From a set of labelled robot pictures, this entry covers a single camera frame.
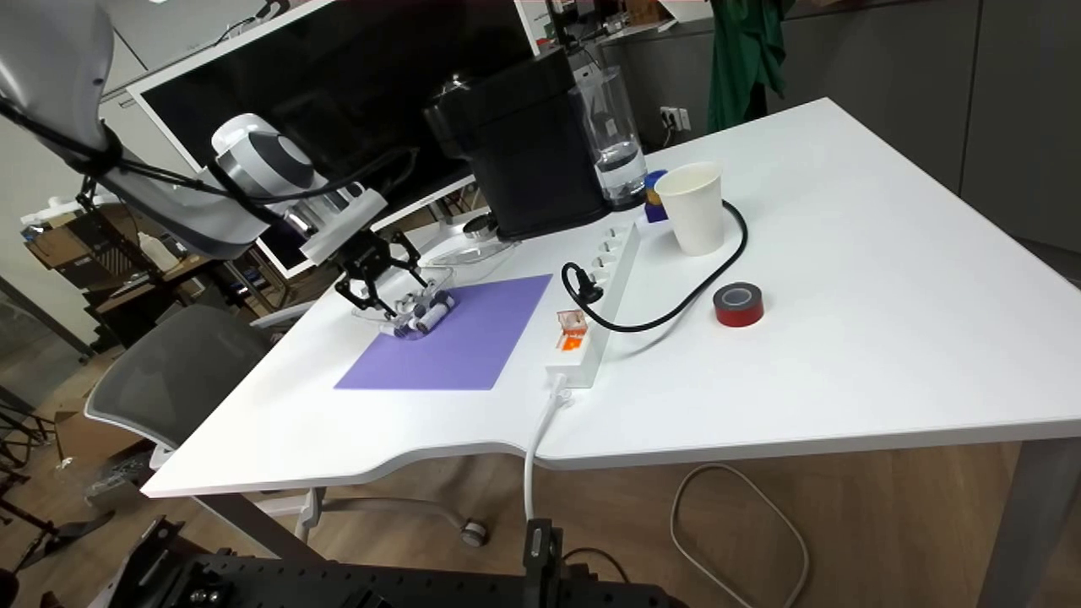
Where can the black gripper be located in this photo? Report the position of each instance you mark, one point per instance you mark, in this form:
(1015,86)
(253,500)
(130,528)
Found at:
(367,258)

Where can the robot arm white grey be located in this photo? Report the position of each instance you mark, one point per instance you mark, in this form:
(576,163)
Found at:
(57,59)

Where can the small white bottle front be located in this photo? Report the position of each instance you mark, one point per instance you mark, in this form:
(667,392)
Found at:
(420,317)

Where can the purple mat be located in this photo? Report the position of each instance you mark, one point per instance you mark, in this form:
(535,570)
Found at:
(468,346)

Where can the white framed computer monitor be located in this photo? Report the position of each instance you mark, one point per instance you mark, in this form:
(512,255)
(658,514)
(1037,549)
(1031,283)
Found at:
(346,83)

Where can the white power strip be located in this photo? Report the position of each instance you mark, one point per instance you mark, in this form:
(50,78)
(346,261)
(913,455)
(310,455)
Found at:
(590,297)

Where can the black coffee machine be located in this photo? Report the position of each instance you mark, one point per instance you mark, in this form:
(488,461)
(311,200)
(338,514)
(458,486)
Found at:
(521,133)

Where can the grey office chair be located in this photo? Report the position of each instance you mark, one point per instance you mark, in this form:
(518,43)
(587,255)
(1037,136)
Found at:
(173,378)

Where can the small blue orange object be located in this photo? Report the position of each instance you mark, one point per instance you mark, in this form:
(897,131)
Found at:
(654,200)

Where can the clear water tank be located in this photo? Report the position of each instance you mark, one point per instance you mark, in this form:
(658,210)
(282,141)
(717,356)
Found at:
(608,125)

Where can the white paper cup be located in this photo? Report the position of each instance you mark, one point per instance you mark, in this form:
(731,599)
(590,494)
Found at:
(695,206)

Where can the red tape roll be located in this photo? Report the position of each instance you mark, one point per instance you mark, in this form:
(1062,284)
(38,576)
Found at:
(737,304)

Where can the black perforated mounting board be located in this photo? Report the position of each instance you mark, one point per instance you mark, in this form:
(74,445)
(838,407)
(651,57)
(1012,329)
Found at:
(173,571)

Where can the green hanging cloth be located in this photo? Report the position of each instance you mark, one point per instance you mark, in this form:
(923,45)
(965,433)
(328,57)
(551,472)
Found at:
(748,53)

